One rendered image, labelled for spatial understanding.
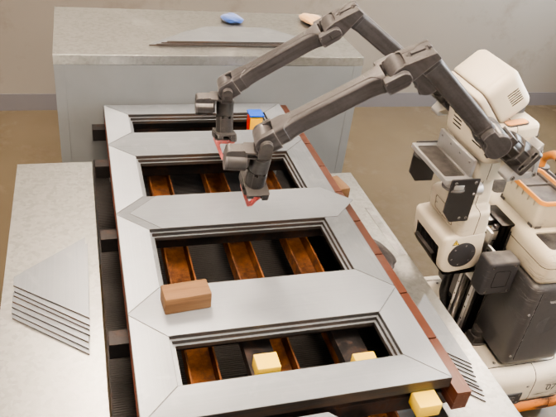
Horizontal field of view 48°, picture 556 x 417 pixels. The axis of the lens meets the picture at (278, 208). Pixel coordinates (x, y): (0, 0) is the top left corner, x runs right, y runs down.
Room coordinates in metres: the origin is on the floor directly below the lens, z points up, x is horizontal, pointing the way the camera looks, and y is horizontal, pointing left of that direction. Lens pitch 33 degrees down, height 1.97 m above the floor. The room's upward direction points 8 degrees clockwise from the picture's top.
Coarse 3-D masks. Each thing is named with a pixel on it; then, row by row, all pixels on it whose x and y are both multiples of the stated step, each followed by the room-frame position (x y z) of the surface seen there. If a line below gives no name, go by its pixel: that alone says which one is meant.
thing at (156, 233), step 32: (160, 160) 1.94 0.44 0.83; (192, 160) 1.98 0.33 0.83; (288, 160) 2.06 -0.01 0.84; (224, 224) 1.57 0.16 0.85; (256, 224) 1.61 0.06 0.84; (288, 224) 1.64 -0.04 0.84; (320, 224) 1.68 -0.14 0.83; (320, 320) 1.21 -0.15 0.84; (352, 320) 1.24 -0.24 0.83; (416, 384) 1.04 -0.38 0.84; (448, 384) 1.07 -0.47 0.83; (224, 416) 0.88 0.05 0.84; (256, 416) 0.90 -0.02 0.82
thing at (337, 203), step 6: (324, 192) 1.84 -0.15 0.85; (330, 192) 1.85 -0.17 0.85; (330, 198) 1.81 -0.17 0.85; (336, 198) 1.81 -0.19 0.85; (342, 198) 1.82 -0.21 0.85; (330, 204) 1.77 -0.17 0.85; (336, 204) 1.77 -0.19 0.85; (342, 204) 1.78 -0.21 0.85; (336, 210) 1.74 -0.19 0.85; (342, 210) 1.74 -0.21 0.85
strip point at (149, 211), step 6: (144, 204) 1.62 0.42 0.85; (150, 204) 1.62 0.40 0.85; (156, 204) 1.63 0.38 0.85; (138, 210) 1.58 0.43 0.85; (144, 210) 1.59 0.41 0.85; (150, 210) 1.59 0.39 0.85; (156, 210) 1.60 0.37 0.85; (138, 216) 1.55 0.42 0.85; (144, 216) 1.56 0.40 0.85; (150, 216) 1.56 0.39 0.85; (156, 216) 1.57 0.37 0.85; (150, 222) 1.53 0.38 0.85; (156, 222) 1.54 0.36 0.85
